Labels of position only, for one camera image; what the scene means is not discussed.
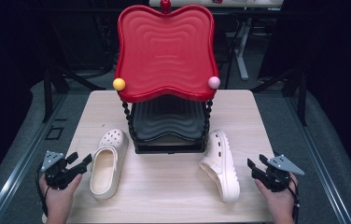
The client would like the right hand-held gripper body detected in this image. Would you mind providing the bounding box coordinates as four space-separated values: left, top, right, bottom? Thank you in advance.
259 154 305 192

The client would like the person's right hand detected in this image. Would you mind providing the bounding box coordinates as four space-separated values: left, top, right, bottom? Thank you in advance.
254 172 299 224

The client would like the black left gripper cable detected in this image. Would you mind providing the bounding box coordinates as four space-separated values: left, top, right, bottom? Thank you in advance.
35 162 49 217

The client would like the white desk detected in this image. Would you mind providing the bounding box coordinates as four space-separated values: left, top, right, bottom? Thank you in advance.
148 0 285 82

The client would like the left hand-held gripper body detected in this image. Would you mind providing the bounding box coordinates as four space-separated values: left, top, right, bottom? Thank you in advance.
40 150 78 190

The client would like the red and black shoe rack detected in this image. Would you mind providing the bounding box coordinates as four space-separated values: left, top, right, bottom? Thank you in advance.
112 0 222 155

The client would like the person's left hand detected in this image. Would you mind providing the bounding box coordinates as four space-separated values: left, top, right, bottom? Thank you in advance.
38 173 83 224

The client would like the black metal stand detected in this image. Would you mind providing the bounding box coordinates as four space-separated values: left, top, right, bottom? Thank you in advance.
251 62 309 127
41 60 106 123

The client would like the grey metal floor rail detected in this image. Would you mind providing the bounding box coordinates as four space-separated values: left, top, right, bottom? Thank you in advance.
0 92 70 224
284 92 351 224

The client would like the cream clog shoe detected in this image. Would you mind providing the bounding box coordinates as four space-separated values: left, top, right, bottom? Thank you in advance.
89 128 130 201
198 129 241 203

